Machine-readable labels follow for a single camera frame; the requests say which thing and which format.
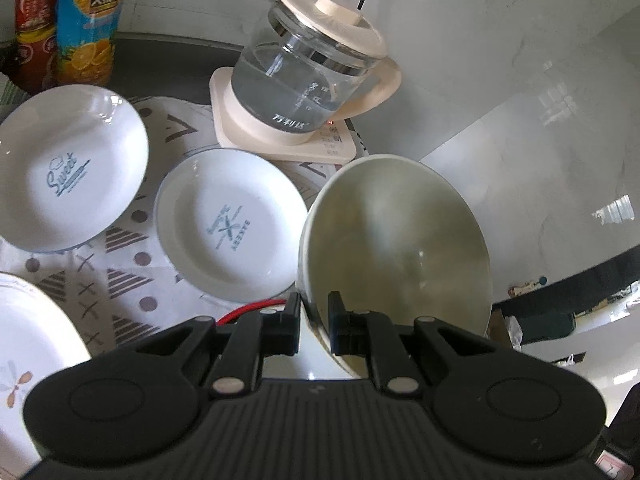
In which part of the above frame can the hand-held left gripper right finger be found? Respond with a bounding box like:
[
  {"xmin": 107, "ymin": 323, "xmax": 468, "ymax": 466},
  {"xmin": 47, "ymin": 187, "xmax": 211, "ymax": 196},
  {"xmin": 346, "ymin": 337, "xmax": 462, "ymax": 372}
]
[{"xmin": 327, "ymin": 290, "xmax": 501, "ymax": 397}]

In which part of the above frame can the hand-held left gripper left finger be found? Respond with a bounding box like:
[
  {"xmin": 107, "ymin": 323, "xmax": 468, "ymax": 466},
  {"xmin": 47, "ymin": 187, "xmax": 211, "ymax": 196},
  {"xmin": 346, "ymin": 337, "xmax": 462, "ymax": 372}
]
[{"xmin": 131, "ymin": 291, "xmax": 302, "ymax": 400}]

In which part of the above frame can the black bowl red rim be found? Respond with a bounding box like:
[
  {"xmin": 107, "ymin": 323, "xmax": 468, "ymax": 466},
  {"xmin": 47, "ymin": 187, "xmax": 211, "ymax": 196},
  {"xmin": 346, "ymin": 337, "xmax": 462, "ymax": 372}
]
[{"xmin": 219, "ymin": 300, "xmax": 289, "ymax": 327}]

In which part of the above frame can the plain white bowl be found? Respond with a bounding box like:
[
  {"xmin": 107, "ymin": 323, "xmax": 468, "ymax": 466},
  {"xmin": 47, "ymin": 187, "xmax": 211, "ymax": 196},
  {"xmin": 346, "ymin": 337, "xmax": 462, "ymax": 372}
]
[{"xmin": 296, "ymin": 154, "xmax": 494, "ymax": 382}]

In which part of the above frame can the white plate round crest print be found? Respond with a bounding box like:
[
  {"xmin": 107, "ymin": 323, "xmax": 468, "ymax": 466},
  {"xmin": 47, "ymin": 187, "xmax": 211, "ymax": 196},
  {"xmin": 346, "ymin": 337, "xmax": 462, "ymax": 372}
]
[{"xmin": 152, "ymin": 148, "xmax": 309, "ymax": 304}]

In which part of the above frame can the large white plate flower print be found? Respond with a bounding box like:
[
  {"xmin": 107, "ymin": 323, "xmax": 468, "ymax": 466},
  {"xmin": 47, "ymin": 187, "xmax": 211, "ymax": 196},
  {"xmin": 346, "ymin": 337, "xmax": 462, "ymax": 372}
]
[{"xmin": 0, "ymin": 272, "xmax": 94, "ymax": 467}]

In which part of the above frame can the white plate script print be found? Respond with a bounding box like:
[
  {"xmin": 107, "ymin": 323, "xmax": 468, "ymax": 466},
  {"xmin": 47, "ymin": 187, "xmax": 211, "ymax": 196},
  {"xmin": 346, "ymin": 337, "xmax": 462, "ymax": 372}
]
[{"xmin": 0, "ymin": 85, "xmax": 150, "ymax": 254}]

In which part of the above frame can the patterned white tablecloth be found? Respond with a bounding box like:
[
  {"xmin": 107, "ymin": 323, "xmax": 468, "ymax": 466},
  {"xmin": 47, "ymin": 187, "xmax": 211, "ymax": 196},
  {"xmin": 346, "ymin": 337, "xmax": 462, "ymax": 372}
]
[{"xmin": 0, "ymin": 79, "xmax": 382, "ymax": 376}]

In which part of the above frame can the cream kettle base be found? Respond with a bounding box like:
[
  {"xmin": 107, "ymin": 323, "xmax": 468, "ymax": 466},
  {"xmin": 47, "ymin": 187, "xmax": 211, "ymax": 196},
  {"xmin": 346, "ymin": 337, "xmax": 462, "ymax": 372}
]
[{"xmin": 209, "ymin": 67, "xmax": 357, "ymax": 164}]

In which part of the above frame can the dark low furniture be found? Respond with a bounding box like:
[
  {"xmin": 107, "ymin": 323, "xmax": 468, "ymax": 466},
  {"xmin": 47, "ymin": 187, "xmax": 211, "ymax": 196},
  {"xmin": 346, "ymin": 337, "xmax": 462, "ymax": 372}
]
[{"xmin": 492, "ymin": 249, "xmax": 640, "ymax": 361}]

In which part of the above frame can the glass kettle cream lid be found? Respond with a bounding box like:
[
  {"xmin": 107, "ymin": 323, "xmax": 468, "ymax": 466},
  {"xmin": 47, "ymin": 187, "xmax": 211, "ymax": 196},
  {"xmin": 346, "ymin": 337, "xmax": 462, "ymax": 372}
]
[{"xmin": 231, "ymin": 0, "xmax": 404, "ymax": 132}]

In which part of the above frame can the orange juice bottle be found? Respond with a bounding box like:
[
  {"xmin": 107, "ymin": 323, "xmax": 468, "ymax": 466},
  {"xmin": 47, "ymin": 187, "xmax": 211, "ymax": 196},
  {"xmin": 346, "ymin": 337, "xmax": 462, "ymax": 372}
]
[{"xmin": 54, "ymin": 0, "xmax": 132, "ymax": 89}]

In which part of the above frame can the red soda bottle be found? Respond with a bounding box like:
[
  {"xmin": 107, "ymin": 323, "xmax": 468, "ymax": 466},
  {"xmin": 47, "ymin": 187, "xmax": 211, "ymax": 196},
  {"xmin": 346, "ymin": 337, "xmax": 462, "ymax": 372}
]
[{"xmin": 12, "ymin": 0, "xmax": 64, "ymax": 94}]

